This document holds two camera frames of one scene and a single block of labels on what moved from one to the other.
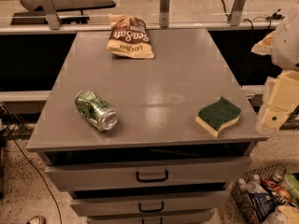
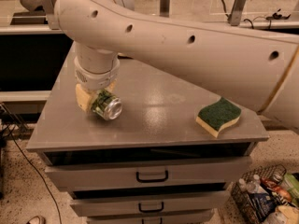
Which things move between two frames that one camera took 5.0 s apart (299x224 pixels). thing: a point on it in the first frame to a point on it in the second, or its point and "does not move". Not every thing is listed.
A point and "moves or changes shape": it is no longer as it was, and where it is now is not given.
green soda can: (96, 111) moves or changes shape
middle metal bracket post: (164, 7) does not move
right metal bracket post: (234, 18) does not move
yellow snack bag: (291, 213) does not move
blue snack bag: (263, 204) does not move
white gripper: (289, 47) to (97, 79)
